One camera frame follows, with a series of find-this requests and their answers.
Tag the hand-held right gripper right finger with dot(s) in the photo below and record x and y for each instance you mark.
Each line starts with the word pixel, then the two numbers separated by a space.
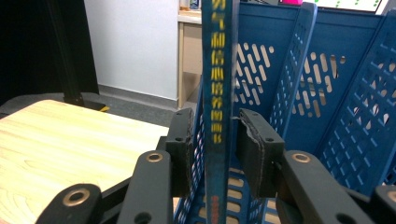
pixel 258 149

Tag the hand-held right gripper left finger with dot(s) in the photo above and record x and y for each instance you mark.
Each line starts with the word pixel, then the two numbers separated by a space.
pixel 182 155

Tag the blue picture book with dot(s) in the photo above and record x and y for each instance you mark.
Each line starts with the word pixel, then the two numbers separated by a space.
pixel 218 93

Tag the blue plastic file rack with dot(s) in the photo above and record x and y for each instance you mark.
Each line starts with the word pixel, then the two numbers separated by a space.
pixel 327 124

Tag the beige desk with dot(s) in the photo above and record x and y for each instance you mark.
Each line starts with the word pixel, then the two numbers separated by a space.
pixel 190 56

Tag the black yellow striped stand base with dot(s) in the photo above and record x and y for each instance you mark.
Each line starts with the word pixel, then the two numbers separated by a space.
pixel 93 104

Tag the white panel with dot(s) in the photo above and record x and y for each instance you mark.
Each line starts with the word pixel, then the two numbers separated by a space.
pixel 134 46

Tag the pink object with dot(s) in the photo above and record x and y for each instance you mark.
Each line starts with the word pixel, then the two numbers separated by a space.
pixel 291 2

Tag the small bottles on desk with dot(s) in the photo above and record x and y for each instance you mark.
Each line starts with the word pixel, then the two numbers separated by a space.
pixel 190 4

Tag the black curtain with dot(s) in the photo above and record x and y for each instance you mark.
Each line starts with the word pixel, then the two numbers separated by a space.
pixel 21 46

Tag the black stand post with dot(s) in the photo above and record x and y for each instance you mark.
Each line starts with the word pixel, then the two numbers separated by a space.
pixel 67 46

